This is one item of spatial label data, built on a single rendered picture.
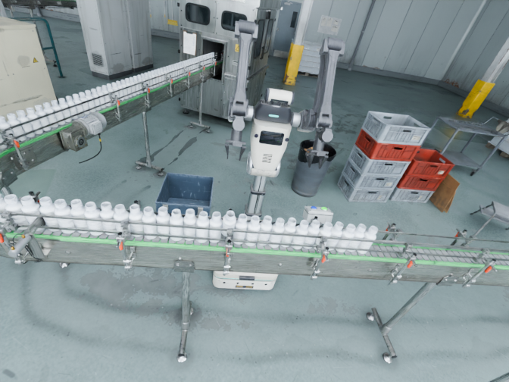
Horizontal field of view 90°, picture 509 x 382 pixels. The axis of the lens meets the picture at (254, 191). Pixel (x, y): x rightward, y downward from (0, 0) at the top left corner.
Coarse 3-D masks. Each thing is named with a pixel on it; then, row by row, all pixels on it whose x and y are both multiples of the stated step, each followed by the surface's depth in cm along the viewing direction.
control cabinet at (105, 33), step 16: (80, 0) 488; (96, 0) 481; (112, 0) 515; (80, 16) 504; (96, 16) 496; (112, 16) 525; (96, 32) 514; (112, 32) 537; (96, 48) 533; (112, 48) 548; (128, 48) 592; (96, 64) 553; (112, 64) 561; (128, 64) 607
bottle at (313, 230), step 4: (316, 220) 123; (312, 224) 122; (316, 224) 120; (308, 228) 124; (312, 228) 123; (316, 228) 122; (308, 232) 124; (312, 232) 122; (316, 232) 122; (304, 240) 128; (308, 240) 126; (312, 240) 125; (304, 244) 128; (308, 244) 127; (312, 244) 127; (308, 248) 129
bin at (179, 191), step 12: (168, 180) 174; (180, 180) 174; (192, 180) 175; (204, 180) 175; (168, 192) 179; (180, 192) 180; (192, 192) 181; (204, 192) 181; (156, 204) 147; (168, 204) 147; (180, 204) 148; (192, 204) 181; (204, 204) 183
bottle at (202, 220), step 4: (200, 212) 114; (204, 212) 115; (200, 216) 113; (204, 216) 113; (196, 220) 116; (200, 220) 114; (204, 220) 114; (208, 220) 117; (196, 224) 116; (200, 224) 114; (204, 224) 114; (208, 224) 116; (196, 232) 118; (200, 232) 117; (204, 232) 117; (208, 232) 120; (196, 236) 120; (200, 236) 119; (204, 236) 119; (200, 240) 120; (204, 240) 120
